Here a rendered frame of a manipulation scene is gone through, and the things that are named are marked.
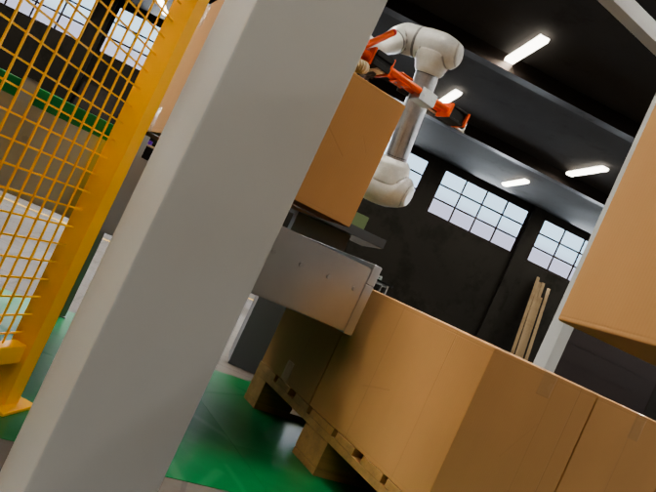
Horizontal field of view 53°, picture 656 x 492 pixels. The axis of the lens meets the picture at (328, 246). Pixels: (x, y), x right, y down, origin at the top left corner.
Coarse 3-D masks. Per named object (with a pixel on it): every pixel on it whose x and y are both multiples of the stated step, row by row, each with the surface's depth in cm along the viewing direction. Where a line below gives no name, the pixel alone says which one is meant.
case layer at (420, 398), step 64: (384, 320) 186; (320, 384) 199; (384, 384) 175; (448, 384) 156; (512, 384) 153; (576, 384) 218; (384, 448) 165; (448, 448) 148; (512, 448) 157; (576, 448) 168; (640, 448) 180
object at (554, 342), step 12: (648, 108) 517; (624, 168) 514; (612, 192) 514; (600, 216) 514; (588, 252) 510; (576, 276) 510; (564, 300) 510; (552, 324) 511; (564, 324) 502; (552, 336) 507; (564, 336) 505; (540, 348) 511; (552, 348) 502; (540, 360) 507; (552, 360) 503
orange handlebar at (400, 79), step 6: (366, 54) 205; (390, 72) 211; (396, 72) 211; (402, 72) 212; (390, 78) 216; (396, 78) 213; (402, 78) 213; (408, 78) 214; (396, 84) 217; (402, 84) 214; (408, 84) 214; (414, 84) 215; (408, 90) 220; (414, 90) 216; (420, 90) 216; (438, 102) 221; (438, 108) 226; (444, 108) 222
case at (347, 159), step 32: (224, 0) 170; (192, 64) 170; (352, 96) 187; (384, 96) 191; (160, 128) 172; (352, 128) 189; (384, 128) 193; (320, 160) 186; (352, 160) 191; (320, 192) 188; (352, 192) 192
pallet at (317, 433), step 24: (264, 384) 226; (264, 408) 228; (288, 408) 232; (312, 408) 200; (312, 432) 192; (336, 432) 185; (312, 456) 188; (336, 456) 187; (360, 456) 176; (336, 480) 188; (360, 480) 193; (384, 480) 162
